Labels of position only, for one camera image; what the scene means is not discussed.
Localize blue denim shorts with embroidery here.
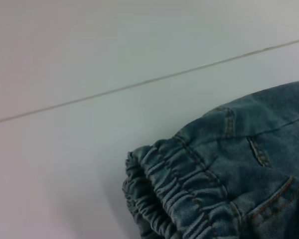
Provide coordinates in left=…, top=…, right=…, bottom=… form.
left=121, top=79, right=299, bottom=239

